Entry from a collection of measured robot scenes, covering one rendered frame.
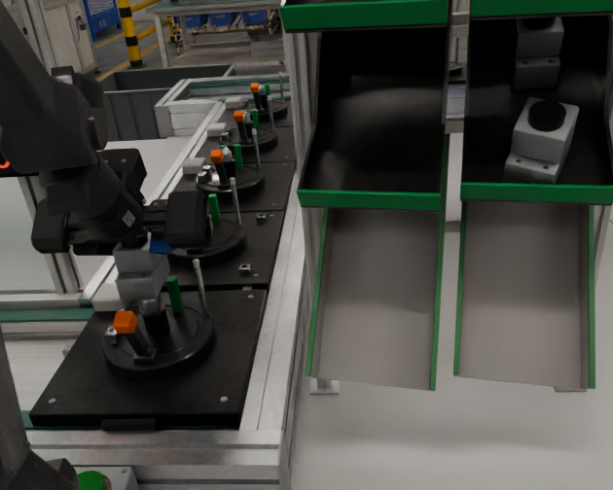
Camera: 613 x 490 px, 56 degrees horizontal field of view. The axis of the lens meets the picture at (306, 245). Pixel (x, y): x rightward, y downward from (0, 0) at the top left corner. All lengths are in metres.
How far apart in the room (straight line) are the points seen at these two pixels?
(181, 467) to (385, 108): 0.43
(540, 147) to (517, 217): 0.16
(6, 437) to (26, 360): 0.63
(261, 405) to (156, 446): 0.12
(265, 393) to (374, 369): 0.14
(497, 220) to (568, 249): 0.08
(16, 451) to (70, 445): 0.39
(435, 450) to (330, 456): 0.13
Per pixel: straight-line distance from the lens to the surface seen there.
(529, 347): 0.67
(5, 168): 0.83
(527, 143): 0.55
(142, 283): 0.69
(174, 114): 1.90
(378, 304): 0.65
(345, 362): 0.65
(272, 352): 0.75
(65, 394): 0.75
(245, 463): 0.62
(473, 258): 0.68
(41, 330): 0.95
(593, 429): 0.82
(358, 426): 0.78
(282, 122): 1.55
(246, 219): 1.04
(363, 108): 0.64
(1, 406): 0.30
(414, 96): 0.65
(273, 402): 0.68
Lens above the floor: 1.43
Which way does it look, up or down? 29 degrees down
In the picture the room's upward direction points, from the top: 5 degrees counter-clockwise
